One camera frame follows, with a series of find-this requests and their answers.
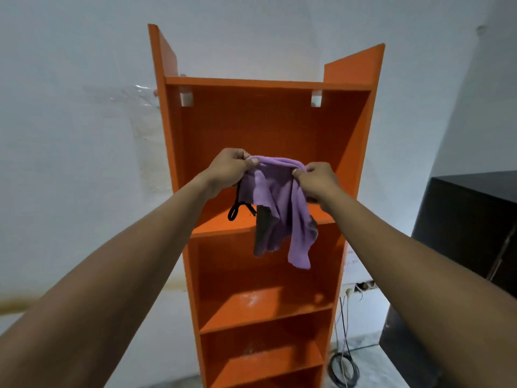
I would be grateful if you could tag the person's right hand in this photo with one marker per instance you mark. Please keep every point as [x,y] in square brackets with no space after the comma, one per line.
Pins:
[321,185]

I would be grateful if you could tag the person's left hand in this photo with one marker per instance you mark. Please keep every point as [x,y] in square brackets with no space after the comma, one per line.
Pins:
[226,169]

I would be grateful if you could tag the purple cleaning cloth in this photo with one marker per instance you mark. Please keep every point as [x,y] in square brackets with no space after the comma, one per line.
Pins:
[278,193]

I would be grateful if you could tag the orange wooden bookshelf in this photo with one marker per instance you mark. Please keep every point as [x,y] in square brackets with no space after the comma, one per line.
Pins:
[258,125]

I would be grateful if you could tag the person's left forearm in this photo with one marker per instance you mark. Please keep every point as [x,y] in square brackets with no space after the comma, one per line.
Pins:
[101,286]

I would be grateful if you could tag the person's right forearm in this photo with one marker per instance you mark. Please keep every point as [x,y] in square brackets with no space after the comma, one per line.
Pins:
[424,286]

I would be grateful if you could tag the dark brown cabinet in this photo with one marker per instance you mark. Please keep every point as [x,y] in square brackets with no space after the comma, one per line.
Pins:
[456,222]

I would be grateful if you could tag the white paper wall note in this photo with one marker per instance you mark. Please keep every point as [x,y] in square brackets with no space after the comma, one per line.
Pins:
[355,266]

